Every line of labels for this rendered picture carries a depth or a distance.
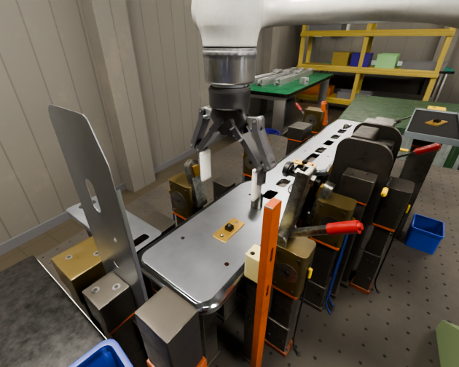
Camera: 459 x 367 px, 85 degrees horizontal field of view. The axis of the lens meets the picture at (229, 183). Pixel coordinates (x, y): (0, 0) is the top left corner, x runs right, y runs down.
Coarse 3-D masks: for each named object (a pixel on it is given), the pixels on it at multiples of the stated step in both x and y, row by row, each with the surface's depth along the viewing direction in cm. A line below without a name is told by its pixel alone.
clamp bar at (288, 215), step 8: (288, 168) 43; (304, 168) 43; (312, 168) 42; (296, 176) 42; (304, 176) 41; (312, 176) 42; (296, 184) 42; (304, 184) 41; (312, 184) 42; (296, 192) 43; (304, 192) 42; (288, 200) 45; (296, 200) 44; (304, 200) 46; (288, 208) 45; (296, 208) 44; (288, 216) 46; (296, 216) 46; (280, 224) 48; (288, 224) 47; (280, 232) 49; (288, 232) 48
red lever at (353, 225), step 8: (328, 224) 43; (336, 224) 42; (344, 224) 41; (352, 224) 40; (360, 224) 40; (296, 232) 48; (304, 232) 47; (312, 232) 46; (320, 232) 44; (328, 232) 43; (336, 232) 42; (344, 232) 41; (352, 232) 40; (360, 232) 40
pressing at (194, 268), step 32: (352, 128) 130; (288, 160) 96; (320, 160) 96; (288, 192) 76; (192, 224) 63; (256, 224) 63; (160, 256) 54; (192, 256) 54; (224, 256) 54; (192, 288) 47; (224, 288) 46
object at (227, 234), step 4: (232, 220) 64; (236, 220) 64; (224, 224) 62; (232, 224) 62; (236, 224) 62; (240, 224) 62; (220, 228) 61; (224, 228) 61; (228, 228) 60; (232, 228) 60; (236, 228) 61; (216, 232) 60; (220, 232) 60; (224, 232) 60; (228, 232) 60; (232, 232) 60; (216, 236) 59; (224, 236) 59; (228, 236) 59; (224, 240) 57
